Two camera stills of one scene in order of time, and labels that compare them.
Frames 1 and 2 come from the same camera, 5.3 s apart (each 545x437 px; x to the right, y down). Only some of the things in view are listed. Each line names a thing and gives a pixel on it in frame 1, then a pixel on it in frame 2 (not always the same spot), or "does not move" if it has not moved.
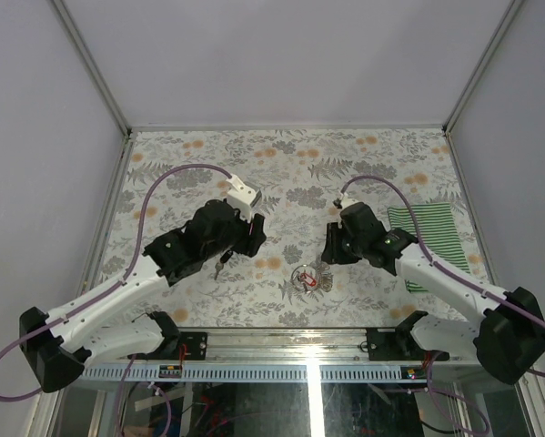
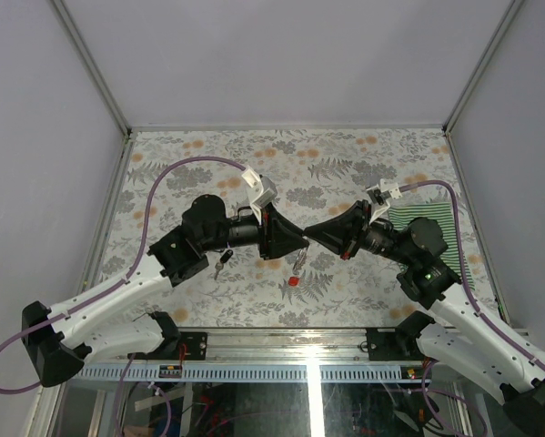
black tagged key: [224, 258] does not move
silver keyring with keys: [309, 279] to [300, 260]
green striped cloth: [438, 231] does not move
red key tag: [308, 279] to [294, 280]
